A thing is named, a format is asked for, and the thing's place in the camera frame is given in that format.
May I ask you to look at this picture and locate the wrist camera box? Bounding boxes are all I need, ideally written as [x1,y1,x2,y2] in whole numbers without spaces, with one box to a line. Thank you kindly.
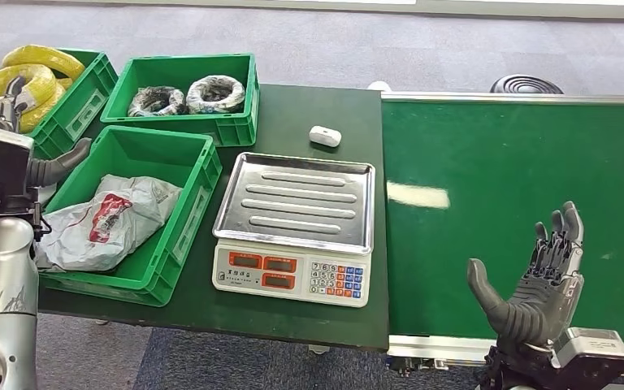
[550,327,624,390]
[0,128,37,202]

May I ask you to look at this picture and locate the white electronic weighing scale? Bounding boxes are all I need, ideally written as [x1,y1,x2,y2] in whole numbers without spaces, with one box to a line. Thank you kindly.
[212,152,376,309]

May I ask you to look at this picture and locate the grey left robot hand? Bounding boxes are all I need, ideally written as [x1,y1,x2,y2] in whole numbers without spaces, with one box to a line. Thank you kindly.
[0,75,93,189]

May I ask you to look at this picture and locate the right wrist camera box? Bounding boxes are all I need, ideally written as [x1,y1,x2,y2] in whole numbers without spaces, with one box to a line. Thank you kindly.
[550,327,624,390]

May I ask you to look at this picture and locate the dark wrapped wire coil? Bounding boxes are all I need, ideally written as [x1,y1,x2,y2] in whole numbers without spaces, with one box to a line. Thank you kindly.
[128,85,187,119]

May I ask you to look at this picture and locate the large empty-type green plastic crate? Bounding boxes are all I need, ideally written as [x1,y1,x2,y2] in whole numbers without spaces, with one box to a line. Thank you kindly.
[37,125,223,309]

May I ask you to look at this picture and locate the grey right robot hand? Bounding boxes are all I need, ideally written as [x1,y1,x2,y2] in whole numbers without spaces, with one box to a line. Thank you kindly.
[466,201,586,350]

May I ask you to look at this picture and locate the green crate with yellow coils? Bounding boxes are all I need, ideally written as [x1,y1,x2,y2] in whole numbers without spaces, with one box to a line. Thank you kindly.
[0,48,119,162]

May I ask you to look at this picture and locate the grey plastic mailer package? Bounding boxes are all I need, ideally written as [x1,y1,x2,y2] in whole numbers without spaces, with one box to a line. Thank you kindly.
[34,173,184,274]

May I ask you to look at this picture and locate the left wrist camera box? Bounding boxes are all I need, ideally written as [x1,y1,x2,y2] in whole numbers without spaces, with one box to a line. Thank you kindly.
[0,128,37,202]

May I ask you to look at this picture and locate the green conveyor belt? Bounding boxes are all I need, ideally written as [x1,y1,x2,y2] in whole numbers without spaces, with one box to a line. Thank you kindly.
[380,91,624,378]

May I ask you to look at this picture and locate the small white plastic case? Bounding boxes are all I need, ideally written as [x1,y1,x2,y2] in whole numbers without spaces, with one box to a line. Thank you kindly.
[308,125,343,149]

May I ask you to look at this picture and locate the green crate with grey coils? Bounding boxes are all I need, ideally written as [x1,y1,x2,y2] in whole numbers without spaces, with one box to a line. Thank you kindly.
[100,53,261,148]

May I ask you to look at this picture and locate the steel scale tray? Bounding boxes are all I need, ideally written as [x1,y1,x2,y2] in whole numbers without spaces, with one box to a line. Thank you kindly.
[212,152,376,256]

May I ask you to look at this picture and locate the black ribbed round object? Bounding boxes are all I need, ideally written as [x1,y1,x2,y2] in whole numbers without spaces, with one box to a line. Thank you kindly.
[489,74,565,96]

